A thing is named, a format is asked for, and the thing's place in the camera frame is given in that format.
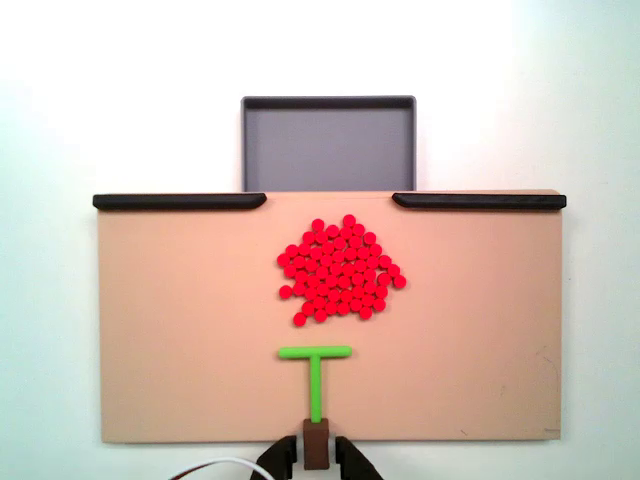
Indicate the black edge rail strip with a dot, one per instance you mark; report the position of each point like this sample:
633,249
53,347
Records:
480,201
175,202

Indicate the grey shallow container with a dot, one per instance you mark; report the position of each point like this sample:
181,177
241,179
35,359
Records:
327,145

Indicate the pile of red granules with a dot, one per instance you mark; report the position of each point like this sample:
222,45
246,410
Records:
340,272

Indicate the green T-shaped pusher tool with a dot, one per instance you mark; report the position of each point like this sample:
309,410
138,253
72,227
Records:
315,380

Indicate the beige flat board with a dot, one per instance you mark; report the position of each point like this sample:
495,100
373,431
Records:
175,325

